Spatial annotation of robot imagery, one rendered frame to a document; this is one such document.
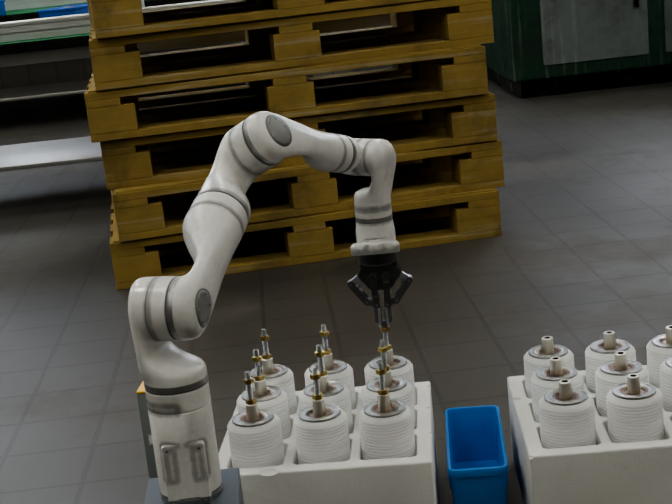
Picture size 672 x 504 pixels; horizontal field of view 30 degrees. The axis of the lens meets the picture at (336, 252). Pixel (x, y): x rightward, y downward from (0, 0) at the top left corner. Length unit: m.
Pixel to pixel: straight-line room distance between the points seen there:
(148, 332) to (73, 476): 1.06
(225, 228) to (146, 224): 2.25
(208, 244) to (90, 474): 1.06
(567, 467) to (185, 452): 0.71
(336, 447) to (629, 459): 0.50
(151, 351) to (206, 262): 0.15
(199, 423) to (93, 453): 1.10
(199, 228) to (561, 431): 0.75
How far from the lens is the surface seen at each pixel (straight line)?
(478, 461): 2.61
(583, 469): 2.21
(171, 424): 1.81
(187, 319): 1.74
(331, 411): 2.25
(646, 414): 2.22
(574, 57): 7.44
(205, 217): 1.88
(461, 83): 4.23
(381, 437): 2.21
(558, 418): 2.20
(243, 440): 2.23
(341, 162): 2.23
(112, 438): 2.96
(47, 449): 2.97
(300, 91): 4.13
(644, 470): 2.23
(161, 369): 1.79
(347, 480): 2.21
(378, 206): 2.34
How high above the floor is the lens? 1.08
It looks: 15 degrees down
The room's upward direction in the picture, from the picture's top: 6 degrees counter-clockwise
